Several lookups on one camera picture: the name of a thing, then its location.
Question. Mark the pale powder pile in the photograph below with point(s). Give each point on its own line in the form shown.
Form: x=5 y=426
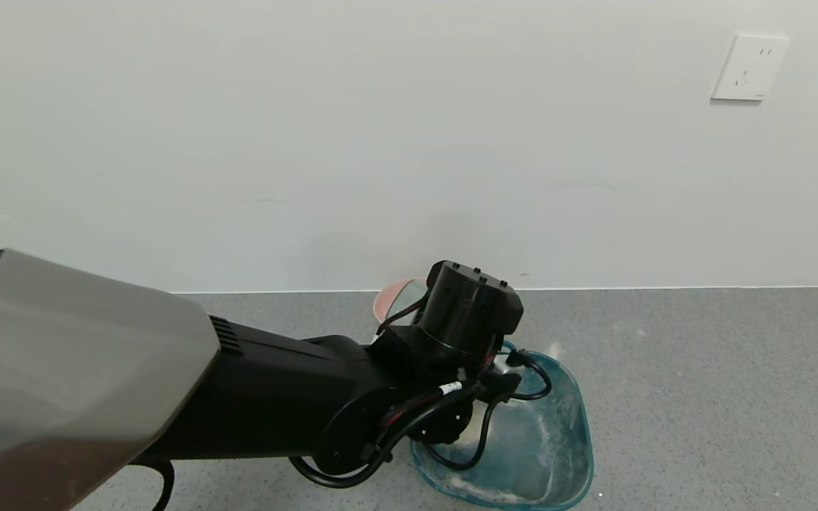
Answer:
x=481 y=426

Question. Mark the teal square plastic basin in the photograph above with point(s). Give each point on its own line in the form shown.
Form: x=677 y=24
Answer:
x=558 y=440

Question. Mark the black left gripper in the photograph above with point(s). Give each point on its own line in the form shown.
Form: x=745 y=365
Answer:
x=500 y=389

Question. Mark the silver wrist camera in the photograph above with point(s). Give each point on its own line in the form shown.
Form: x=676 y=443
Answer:
x=503 y=364

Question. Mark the white wall socket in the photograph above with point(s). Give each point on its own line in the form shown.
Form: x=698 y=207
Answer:
x=750 y=69

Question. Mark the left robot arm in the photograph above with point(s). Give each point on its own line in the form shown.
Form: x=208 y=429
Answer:
x=260 y=404

